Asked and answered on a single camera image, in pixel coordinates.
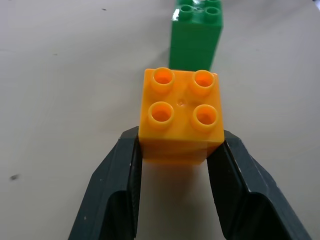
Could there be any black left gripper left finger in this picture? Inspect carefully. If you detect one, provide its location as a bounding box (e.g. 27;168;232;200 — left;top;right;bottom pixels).
67;126;143;240

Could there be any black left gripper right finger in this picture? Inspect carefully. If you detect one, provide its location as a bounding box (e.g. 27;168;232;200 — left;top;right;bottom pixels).
206;129;313;240

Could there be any orange studded building block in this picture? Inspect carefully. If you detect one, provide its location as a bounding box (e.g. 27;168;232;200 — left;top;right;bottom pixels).
138;66;225;166

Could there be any green studded building block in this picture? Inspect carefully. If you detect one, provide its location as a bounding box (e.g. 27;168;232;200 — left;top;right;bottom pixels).
168;0;224;72

